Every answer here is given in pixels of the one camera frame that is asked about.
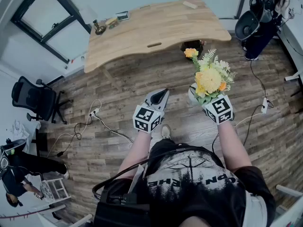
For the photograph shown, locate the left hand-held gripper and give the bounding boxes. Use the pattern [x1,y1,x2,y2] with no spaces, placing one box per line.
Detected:
[133,88,170,134]

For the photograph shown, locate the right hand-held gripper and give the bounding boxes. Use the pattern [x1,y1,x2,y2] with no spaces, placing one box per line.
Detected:
[189,85,234,125]

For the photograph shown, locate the yellow flowers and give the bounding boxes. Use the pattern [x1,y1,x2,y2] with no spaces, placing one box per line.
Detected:
[184,47,237,105]

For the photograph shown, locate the person's left forearm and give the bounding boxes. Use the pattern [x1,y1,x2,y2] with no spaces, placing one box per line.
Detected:
[117,128,153,181]

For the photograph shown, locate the person's right forearm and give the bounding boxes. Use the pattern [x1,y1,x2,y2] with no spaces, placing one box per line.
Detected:
[216,121,253,174]

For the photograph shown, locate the wooden desk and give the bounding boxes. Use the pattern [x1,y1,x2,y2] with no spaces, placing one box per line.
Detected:
[84,0,232,73]

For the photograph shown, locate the black glasses on desk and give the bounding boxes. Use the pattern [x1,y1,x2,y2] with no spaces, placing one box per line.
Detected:
[92,19,107,35]

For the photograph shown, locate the white side desk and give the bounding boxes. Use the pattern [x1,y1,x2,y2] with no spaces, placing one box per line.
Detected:
[278,0,303,81]

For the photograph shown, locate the person's beige shoe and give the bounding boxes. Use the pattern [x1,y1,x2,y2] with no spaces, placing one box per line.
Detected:
[160,124,171,140]

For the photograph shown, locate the green book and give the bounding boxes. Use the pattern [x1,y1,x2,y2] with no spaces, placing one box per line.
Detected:
[116,11,130,21]

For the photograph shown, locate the person's black printed t-shirt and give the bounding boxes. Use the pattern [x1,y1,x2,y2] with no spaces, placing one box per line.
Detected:
[138,138,276,227]

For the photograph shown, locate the black waist bag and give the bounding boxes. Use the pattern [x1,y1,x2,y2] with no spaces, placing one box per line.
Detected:
[93,178,151,227]

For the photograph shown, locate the black office chair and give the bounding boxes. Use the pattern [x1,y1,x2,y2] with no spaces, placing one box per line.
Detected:
[11,76,74,124]

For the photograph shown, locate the white crumpled cloth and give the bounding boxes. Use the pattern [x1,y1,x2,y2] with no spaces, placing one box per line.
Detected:
[11,119,30,141]

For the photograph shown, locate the black floor cable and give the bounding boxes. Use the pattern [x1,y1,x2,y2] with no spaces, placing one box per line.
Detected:
[56,114,134,157]
[242,60,275,146]

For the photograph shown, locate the white floor cable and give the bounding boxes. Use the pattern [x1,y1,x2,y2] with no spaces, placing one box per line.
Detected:
[47,99,102,158]

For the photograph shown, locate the black bag cable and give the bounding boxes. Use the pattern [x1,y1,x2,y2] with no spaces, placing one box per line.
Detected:
[92,148,218,201]

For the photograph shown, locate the white stool frame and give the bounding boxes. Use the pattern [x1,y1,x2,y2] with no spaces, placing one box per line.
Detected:
[40,177,71,204]

